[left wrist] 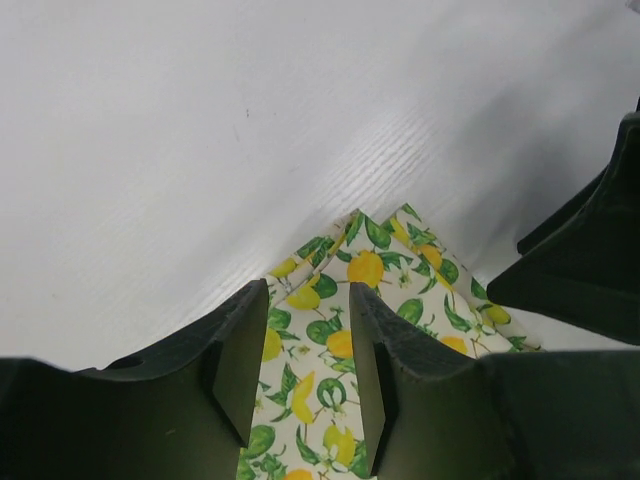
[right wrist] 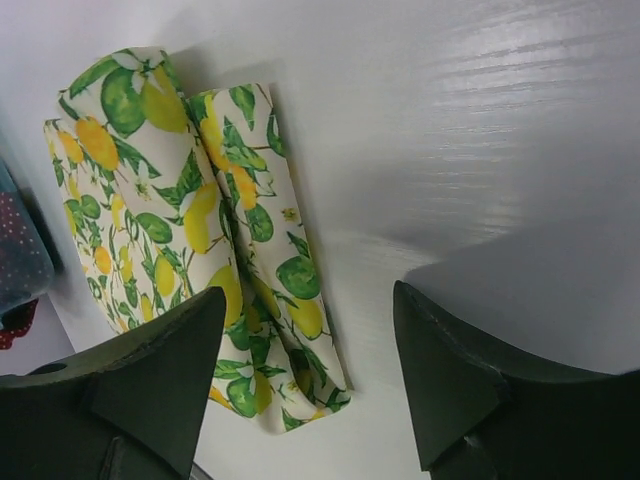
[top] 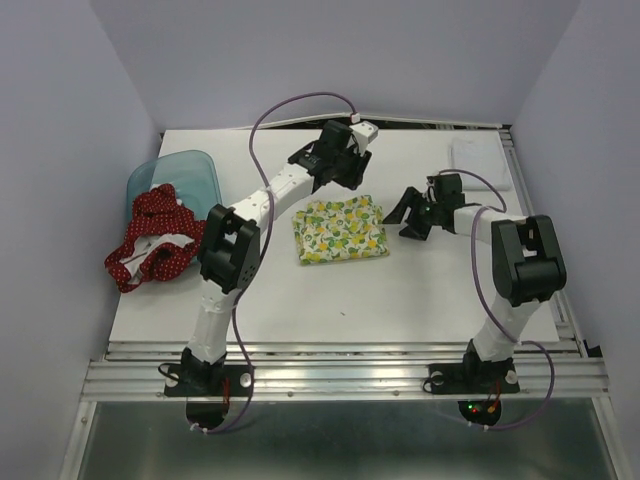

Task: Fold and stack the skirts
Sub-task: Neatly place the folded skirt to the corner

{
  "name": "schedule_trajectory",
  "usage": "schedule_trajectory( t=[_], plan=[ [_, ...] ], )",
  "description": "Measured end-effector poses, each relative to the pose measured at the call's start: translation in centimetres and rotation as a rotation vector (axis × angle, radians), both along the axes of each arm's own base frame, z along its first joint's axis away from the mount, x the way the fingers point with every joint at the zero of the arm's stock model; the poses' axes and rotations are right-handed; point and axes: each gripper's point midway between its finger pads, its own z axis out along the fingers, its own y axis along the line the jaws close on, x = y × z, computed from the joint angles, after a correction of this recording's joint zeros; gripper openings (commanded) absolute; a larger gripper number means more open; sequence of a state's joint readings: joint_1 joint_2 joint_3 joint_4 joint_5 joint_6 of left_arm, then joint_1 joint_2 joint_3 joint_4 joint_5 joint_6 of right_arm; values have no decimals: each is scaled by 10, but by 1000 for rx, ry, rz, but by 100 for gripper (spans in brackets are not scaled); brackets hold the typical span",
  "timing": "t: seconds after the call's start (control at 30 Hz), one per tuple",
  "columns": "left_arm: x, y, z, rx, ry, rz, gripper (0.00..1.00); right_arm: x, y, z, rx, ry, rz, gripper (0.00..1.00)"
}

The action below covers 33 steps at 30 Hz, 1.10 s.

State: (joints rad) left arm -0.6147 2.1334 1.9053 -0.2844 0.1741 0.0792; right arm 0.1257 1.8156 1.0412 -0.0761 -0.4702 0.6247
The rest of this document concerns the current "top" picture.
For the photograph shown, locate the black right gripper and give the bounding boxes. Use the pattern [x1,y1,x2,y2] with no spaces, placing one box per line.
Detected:
[380,185,443,239]

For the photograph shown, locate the lemon print skirt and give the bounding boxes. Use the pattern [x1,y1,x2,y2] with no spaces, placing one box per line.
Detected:
[292,195,390,265]

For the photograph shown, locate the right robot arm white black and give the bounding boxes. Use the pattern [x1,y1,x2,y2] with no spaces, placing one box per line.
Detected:
[383,168,567,390]

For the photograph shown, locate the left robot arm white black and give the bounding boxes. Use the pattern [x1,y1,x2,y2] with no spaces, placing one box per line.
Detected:
[178,120,378,394]

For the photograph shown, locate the folded white skirt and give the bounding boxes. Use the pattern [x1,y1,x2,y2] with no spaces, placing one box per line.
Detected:
[449,136,512,192]

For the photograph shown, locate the teal plastic bin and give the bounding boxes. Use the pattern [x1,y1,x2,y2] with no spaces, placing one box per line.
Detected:
[126,150,222,221]

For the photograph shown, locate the red polka dot skirt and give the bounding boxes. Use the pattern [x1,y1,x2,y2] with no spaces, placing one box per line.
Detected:
[104,183,205,294]

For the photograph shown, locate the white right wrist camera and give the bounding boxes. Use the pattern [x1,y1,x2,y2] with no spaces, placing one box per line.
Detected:
[426,173,442,202]

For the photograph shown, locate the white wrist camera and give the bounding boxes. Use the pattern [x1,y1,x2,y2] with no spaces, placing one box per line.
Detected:
[426,173,442,202]
[349,121,379,152]

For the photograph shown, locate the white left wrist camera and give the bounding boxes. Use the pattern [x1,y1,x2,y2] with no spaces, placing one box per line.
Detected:
[349,121,379,152]

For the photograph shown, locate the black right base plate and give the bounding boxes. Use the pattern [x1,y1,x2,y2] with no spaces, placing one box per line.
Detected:
[422,362,520,396]

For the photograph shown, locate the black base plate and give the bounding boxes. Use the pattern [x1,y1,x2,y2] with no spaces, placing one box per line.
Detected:
[422,362,520,396]
[158,363,253,398]

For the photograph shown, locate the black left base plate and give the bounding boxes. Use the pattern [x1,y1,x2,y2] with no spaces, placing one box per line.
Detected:
[158,363,253,398]

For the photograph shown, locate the aluminium frame rails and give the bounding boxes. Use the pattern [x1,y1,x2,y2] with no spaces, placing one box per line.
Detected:
[59,122,624,480]

